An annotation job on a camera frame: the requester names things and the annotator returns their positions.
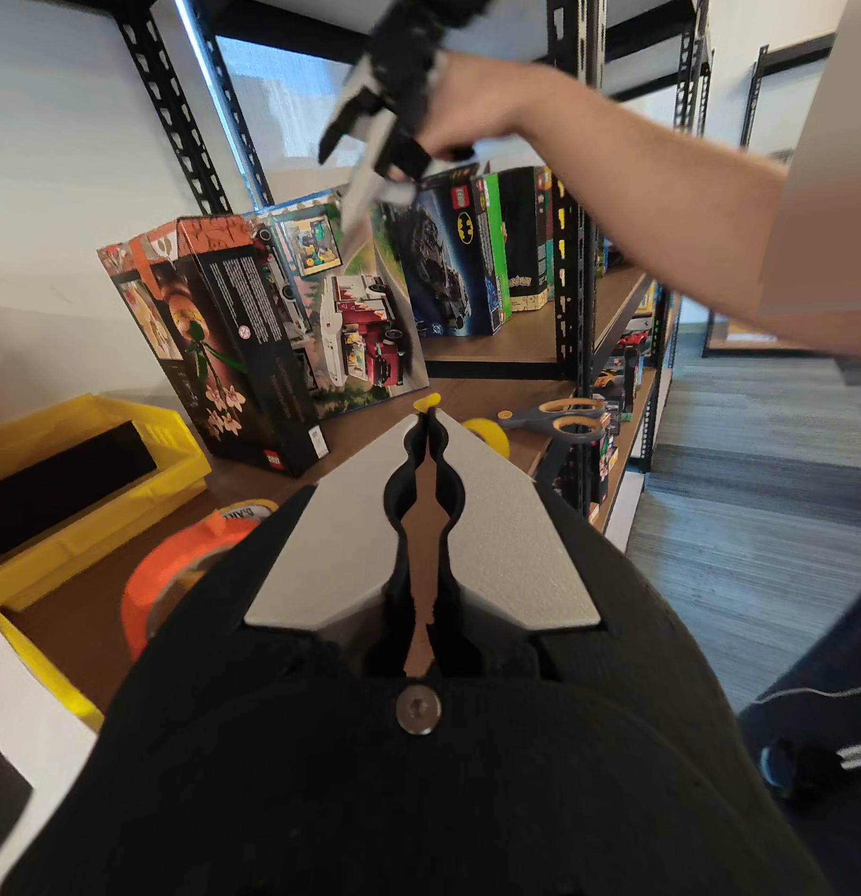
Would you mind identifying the yellow plastic bin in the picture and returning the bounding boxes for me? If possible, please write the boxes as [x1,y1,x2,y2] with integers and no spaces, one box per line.
[0,599,107,734]
[0,392,213,611]

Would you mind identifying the thin white cable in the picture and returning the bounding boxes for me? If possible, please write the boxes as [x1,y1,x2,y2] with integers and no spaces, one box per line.
[748,681,861,709]

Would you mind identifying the wooden desk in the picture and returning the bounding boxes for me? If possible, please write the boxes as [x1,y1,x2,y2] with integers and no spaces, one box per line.
[2,377,589,704]

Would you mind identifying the person's right forearm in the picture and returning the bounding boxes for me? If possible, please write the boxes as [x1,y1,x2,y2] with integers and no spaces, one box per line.
[536,70,790,324]

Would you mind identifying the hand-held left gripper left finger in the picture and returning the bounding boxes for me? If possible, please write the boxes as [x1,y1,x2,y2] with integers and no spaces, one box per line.
[245,413,429,679]

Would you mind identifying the yellow tape roll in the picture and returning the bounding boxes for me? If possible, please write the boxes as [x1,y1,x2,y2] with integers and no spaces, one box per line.
[461,417,513,461]

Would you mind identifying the black metal shelf rack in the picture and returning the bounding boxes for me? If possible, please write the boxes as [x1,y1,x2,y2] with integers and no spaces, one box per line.
[73,0,656,522]

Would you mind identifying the background shelf rack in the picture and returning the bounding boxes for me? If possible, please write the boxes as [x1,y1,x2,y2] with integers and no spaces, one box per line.
[672,0,839,151]

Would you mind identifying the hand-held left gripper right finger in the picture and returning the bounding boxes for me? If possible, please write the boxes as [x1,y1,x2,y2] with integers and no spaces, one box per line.
[429,408,604,679]

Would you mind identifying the person's dark pants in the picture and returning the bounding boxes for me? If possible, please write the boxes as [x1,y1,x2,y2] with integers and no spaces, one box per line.
[737,580,861,896]

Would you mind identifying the slim green toy box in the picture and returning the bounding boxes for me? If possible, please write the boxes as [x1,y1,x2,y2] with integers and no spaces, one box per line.
[473,171,514,329]

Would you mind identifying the camper van toy box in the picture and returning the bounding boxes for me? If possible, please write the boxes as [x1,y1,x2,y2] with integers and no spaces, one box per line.
[252,189,431,422]

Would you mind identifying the white cardboard sheet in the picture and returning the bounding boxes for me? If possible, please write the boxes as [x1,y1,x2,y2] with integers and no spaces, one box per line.
[0,615,100,896]

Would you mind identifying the orange tape roll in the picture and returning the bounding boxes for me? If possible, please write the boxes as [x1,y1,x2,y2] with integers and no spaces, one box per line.
[120,510,265,664]

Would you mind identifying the printed tape roll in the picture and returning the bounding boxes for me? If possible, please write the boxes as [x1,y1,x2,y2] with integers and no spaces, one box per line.
[215,497,282,527]

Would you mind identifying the black orchid toy box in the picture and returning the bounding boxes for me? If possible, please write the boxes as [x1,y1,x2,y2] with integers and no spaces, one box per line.
[97,215,331,478]

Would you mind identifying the row of small toy boxes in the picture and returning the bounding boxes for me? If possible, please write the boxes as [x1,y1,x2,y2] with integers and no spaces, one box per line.
[586,279,678,534]

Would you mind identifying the blue bat-logo toy box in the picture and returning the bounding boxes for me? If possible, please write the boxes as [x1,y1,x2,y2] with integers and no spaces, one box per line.
[380,164,513,338]

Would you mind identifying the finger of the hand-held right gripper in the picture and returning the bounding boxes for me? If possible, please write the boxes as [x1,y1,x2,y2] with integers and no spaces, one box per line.
[318,56,381,167]
[338,112,405,240]

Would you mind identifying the person's right hand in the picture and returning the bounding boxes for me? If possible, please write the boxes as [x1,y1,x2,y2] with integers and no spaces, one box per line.
[416,48,580,163]

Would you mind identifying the window roller blind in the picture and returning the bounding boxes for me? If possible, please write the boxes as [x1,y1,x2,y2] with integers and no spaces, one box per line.
[212,34,379,191]

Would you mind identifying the wooden shelf board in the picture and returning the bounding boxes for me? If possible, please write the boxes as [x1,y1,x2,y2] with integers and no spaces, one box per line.
[422,268,650,365]

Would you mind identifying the grey orange-handled scissors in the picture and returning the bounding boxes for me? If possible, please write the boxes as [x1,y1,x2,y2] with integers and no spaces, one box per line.
[496,397,615,444]

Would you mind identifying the black toy box yellow print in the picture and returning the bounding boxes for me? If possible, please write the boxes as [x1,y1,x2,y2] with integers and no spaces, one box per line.
[497,166,556,314]

